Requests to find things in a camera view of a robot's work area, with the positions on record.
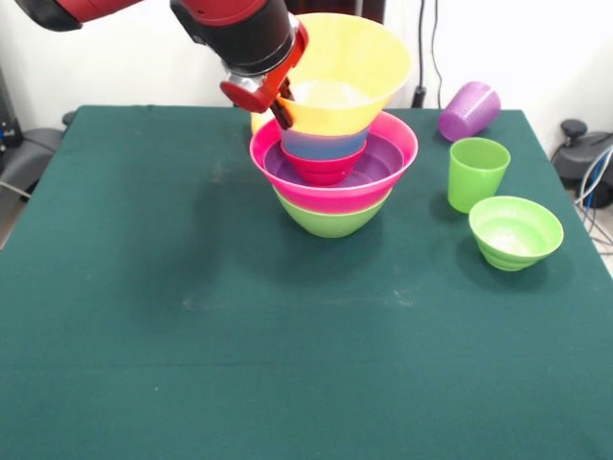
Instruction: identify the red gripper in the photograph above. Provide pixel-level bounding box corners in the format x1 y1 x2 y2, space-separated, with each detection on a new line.
219 21 310 131

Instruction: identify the yellow cup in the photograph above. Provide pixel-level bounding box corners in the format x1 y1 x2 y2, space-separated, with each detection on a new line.
248 110 270 136

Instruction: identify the small blue bowl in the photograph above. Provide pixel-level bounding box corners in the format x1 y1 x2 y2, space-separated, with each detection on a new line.
280 126 369 161

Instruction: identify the small red bowl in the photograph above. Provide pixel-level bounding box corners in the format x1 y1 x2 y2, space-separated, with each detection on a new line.
280 141 368 188

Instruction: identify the large orange bowl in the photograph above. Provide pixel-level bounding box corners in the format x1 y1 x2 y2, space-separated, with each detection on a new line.
275 12 413 138

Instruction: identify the large pink bowl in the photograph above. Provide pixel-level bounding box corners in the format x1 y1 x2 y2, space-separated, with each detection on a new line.
248 110 420 215

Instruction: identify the purple bowl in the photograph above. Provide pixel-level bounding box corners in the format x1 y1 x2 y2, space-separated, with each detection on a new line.
261 133 407 189

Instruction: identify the medium green bowl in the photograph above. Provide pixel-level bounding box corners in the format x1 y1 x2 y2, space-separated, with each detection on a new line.
272 184 395 240

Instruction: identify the black robot column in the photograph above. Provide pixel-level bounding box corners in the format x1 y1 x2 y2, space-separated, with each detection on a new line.
228 0 388 109

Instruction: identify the purple cup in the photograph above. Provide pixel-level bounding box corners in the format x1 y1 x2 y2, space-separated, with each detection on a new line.
437 80 503 144

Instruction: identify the green cup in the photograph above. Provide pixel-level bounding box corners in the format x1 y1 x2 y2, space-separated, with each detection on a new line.
446 137 511 216

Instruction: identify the small green bowl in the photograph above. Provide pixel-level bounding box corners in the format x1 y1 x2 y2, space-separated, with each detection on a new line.
468 195 565 272

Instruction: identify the dark green tablecloth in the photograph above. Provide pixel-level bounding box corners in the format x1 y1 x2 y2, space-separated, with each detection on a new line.
0 103 613 460

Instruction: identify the black wall cable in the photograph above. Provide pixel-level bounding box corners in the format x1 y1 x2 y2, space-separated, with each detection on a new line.
417 0 427 90
430 0 444 109

